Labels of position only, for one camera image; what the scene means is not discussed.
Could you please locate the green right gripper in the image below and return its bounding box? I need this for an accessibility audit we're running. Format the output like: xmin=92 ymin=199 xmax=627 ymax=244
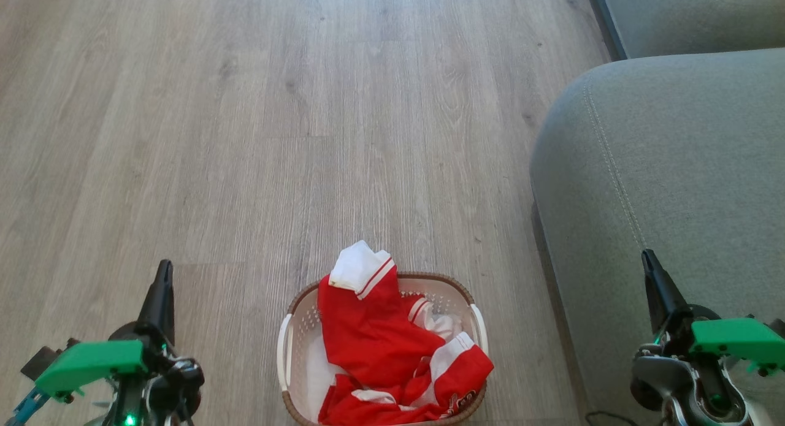
xmin=641 ymin=249 xmax=785 ymax=378

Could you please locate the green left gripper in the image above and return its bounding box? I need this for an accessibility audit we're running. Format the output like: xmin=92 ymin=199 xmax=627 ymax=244
xmin=35 ymin=259 xmax=176 ymax=414

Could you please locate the red white striped jersey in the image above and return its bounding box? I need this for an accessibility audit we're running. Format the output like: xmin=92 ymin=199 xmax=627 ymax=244
xmin=317 ymin=240 xmax=465 ymax=390

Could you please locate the red garment with number print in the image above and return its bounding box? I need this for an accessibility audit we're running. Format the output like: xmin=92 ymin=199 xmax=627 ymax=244
xmin=318 ymin=331 xmax=495 ymax=426

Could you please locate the grey sofa seat cushion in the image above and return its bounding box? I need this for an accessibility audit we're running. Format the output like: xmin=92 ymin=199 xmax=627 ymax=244
xmin=588 ymin=0 xmax=785 ymax=61

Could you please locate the beige plastic laundry basket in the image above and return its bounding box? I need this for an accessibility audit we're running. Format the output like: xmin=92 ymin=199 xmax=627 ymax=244
xmin=276 ymin=272 xmax=490 ymax=426

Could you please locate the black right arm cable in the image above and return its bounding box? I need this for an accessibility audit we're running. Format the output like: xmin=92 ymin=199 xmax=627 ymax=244
xmin=584 ymin=410 xmax=666 ymax=426

